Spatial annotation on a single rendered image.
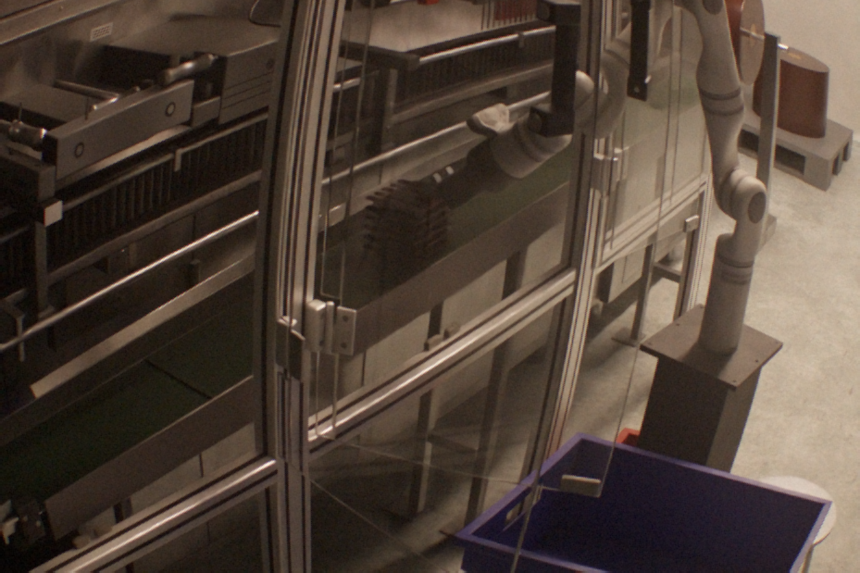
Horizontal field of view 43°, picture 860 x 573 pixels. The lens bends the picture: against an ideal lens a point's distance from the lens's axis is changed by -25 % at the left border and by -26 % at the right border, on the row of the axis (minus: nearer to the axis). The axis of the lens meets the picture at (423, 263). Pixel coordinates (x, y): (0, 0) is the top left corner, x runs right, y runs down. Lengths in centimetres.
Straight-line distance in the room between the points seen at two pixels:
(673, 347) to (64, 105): 118
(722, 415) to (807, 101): 330
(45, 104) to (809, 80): 418
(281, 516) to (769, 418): 174
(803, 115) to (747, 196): 329
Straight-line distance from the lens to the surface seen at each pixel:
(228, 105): 175
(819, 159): 524
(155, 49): 187
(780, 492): 213
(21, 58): 180
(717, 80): 206
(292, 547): 190
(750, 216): 219
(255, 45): 177
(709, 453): 231
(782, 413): 332
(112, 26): 195
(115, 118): 157
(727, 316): 226
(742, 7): 403
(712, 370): 223
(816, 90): 545
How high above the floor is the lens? 155
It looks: 24 degrees down
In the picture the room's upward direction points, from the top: 6 degrees clockwise
